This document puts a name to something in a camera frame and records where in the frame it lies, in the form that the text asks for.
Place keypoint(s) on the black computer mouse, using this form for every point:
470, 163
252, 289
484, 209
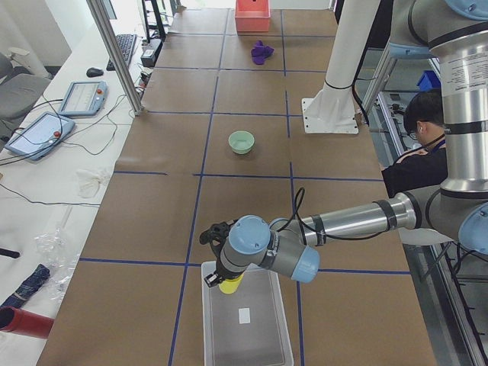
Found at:
94, 72

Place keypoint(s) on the black keyboard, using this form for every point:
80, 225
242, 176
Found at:
126, 43

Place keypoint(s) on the purple cloth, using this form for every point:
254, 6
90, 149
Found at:
260, 52

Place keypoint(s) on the blue storage bin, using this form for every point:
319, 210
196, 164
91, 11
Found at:
428, 81

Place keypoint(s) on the light green bowl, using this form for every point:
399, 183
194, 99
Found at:
241, 141

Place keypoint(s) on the clear plastic storage box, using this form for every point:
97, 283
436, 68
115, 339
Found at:
249, 326

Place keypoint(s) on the far teach pendant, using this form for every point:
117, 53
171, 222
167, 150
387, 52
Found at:
83, 99

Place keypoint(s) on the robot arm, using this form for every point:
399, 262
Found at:
455, 32

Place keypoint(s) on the teach pendant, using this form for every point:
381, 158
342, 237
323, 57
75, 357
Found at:
38, 139
83, 99

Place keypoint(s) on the near teach pendant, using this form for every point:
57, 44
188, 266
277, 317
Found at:
38, 139

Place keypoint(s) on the red plastic bin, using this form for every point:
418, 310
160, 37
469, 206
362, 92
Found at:
252, 15

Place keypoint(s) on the grey office chair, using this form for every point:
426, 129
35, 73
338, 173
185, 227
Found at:
19, 93

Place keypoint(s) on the seated person in black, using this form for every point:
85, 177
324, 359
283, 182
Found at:
423, 119

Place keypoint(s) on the red cylinder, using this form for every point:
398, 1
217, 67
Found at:
22, 322

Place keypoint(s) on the crumpled clear plastic bag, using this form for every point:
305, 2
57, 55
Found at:
60, 255

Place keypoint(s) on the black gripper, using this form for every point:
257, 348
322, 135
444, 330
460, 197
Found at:
222, 275

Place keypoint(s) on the yellow plastic cup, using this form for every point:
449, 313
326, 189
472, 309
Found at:
230, 286

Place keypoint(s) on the black power box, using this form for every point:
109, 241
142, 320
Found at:
151, 53

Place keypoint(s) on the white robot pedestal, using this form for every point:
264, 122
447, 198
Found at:
332, 110

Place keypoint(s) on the aluminium frame post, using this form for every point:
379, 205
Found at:
106, 31

